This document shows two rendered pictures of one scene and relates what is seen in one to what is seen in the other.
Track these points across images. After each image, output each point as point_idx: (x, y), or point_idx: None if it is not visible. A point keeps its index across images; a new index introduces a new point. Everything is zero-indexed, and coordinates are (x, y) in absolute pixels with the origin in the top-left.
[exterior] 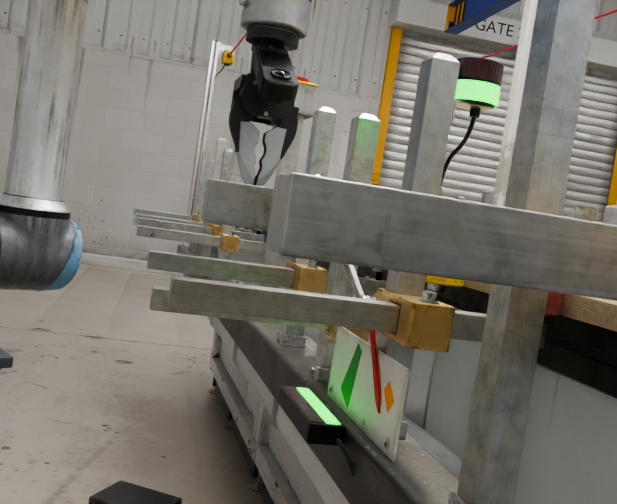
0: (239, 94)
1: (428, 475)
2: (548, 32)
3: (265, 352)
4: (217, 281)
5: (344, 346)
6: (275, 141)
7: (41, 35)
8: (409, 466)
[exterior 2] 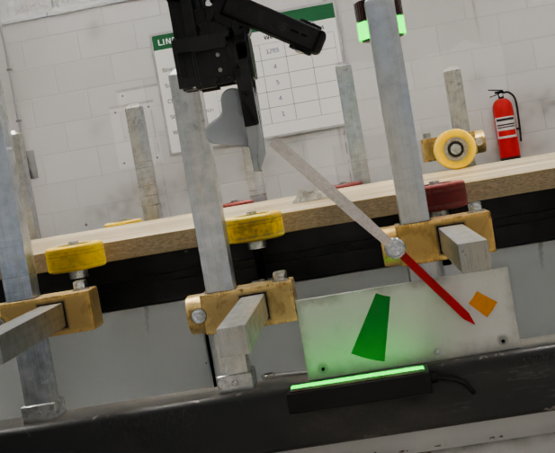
0: (234, 55)
1: (544, 340)
2: None
3: (23, 446)
4: (458, 239)
5: (334, 313)
6: (258, 106)
7: None
8: (527, 344)
